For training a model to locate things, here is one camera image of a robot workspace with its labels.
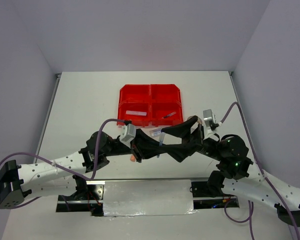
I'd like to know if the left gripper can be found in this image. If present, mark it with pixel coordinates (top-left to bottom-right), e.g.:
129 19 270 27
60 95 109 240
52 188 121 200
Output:
103 127 165 163

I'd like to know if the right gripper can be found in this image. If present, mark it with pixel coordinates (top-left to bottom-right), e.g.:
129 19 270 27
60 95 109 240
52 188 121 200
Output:
157 114 224 162

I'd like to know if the orange highlighter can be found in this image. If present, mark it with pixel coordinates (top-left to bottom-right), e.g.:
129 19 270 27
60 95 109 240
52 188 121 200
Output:
130 155 136 162

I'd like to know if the large clear tape roll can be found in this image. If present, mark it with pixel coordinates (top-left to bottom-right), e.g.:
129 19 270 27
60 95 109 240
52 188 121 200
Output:
187 115 203 125

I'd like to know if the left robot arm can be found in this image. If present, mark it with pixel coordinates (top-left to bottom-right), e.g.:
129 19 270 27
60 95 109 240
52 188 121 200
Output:
0 129 173 209

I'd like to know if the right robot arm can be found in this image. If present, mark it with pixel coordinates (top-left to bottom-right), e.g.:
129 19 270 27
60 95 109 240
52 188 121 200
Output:
161 110 300 227

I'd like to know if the blue glue bottle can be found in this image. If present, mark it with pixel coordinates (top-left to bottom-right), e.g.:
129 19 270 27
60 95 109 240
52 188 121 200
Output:
149 128 162 138

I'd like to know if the red four-compartment bin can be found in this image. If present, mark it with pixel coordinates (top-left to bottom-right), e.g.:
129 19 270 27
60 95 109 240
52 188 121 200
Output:
117 84 184 127

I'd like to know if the silver foil sheet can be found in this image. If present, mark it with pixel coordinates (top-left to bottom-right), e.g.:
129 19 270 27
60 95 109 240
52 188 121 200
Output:
103 179 196 217

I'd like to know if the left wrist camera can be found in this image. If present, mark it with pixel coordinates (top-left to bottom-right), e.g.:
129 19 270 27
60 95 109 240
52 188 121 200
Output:
119 123 137 148

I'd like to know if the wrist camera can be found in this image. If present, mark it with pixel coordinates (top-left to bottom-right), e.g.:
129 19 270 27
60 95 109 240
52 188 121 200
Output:
119 123 137 148
202 109 219 139

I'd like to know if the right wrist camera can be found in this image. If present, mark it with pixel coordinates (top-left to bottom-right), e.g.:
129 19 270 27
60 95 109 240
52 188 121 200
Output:
202 109 219 139

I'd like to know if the black mounting rail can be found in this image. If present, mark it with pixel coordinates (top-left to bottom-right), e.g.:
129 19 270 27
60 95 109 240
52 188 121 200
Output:
55 178 239 217

